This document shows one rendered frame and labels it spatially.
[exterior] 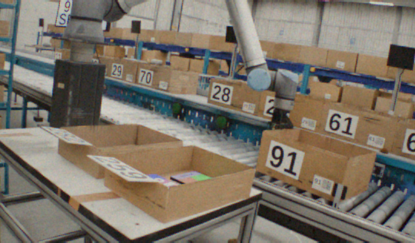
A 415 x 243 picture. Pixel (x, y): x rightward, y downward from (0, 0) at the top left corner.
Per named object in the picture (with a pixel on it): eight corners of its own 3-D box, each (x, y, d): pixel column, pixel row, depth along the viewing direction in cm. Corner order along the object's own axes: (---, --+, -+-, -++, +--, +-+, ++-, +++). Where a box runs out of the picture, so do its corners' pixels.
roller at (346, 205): (325, 217, 120) (329, 204, 119) (367, 189, 159) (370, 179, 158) (337, 222, 117) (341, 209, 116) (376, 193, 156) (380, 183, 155)
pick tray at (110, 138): (56, 153, 127) (58, 127, 125) (135, 145, 157) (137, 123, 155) (97, 179, 110) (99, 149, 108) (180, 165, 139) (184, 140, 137)
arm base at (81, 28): (77, 38, 141) (80, 15, 140) (54, 36, 152) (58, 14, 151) (112, 43, 157) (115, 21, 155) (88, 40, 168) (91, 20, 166)
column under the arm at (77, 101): (62, 141, 144) (69, 61, 138) (37, 126, 160) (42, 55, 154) (111, 137, 164) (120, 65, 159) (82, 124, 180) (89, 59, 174)
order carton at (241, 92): (205, 104, 231) (210, 78, 228) (233, 104, 253) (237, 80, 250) (257, 118, 206) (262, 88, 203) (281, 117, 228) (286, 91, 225)
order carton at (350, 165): (254, 169, 149) (262, 130, 146) (292, 163, 169) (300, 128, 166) (337, 204, 121) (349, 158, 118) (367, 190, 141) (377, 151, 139)
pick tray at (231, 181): (102, 184, 106) (104, 153, 104) (190, 170, 135) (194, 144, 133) (163, 224, 88) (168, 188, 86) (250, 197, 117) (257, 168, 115)
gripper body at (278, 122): (264, 133, 161) (270, 107, 159) (274, 132, 167) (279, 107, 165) (279, 138, 156) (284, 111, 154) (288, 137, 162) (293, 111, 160)
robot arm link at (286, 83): (277, 69, 162) (299, 73, 161) (273, 95, 165) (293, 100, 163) (277, 68, 153) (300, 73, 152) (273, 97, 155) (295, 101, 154)
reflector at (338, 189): (326, 211, 119) (333, 182, 117) (327, 211, 119) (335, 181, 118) (339, 217, 116) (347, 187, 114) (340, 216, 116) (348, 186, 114)
